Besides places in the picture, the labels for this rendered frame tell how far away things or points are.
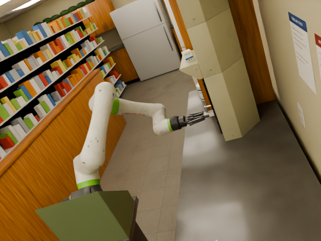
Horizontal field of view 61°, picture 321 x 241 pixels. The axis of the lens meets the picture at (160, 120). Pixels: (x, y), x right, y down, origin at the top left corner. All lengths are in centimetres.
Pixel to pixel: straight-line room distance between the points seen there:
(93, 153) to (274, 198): 90
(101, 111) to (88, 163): 30
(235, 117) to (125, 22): 527
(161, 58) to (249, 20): 496
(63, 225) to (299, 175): 121
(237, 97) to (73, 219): 115
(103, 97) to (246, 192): 91
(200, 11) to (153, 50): 525
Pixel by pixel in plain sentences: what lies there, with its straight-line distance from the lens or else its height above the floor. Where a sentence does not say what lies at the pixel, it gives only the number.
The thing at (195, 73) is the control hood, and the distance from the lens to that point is 163.
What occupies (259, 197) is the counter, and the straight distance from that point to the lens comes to 144.
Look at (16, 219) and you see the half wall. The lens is 287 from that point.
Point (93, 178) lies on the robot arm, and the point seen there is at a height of 123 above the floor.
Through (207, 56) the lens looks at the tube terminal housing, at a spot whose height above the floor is 153.
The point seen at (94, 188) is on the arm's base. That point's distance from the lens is 155.
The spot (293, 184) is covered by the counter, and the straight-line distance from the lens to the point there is 148.
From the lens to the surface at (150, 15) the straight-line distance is 658.
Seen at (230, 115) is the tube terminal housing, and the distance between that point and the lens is 175.
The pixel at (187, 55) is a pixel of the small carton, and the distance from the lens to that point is 168.
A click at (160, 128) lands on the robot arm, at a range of 182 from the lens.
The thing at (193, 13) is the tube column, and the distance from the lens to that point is 154.
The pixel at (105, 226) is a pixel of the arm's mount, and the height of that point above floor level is 106.
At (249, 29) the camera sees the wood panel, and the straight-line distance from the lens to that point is 196.
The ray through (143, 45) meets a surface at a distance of 676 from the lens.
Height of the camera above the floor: 198
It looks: 25 degrees down
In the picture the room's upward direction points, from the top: 25 degrees counter-clockwise
